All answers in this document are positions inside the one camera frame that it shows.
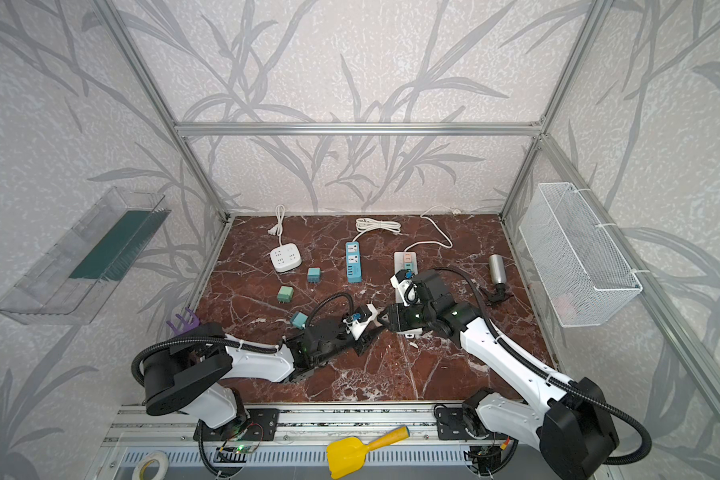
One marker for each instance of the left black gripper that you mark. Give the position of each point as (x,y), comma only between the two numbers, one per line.
(348,335)

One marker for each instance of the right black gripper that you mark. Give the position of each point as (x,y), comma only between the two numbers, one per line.
(397,318)

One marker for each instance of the teal plug adapter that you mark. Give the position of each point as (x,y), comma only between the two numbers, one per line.
(314,275)
(299,320)

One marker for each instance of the green plug adapter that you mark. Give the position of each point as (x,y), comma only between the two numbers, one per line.
(285,294)

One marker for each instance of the long white multicolour power strip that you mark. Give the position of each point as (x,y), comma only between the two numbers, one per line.
(402,278)

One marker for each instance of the teal power strip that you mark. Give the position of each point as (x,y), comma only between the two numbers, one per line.
(353,262)

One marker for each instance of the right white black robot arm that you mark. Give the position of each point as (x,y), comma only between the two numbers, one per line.
(569,422)

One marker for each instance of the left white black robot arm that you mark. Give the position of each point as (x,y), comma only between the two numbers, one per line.
(183,374)

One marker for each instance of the metal cylinder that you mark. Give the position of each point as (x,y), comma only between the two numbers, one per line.
(497,270)

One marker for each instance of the white square power socket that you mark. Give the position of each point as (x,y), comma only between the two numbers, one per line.
(285,257)

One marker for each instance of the yellow plastic scoop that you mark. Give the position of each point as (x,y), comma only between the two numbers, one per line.
(348,455)

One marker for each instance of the purple plastic fork toy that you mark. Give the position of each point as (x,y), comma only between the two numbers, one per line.
(183,323)

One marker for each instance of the white tape roll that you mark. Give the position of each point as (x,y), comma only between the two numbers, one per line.
(157,459)

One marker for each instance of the white wire mesh basket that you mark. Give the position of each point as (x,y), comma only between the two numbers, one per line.
(584,274)

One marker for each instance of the clear plastic wall bin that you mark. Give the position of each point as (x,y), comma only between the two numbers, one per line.
(73,280)

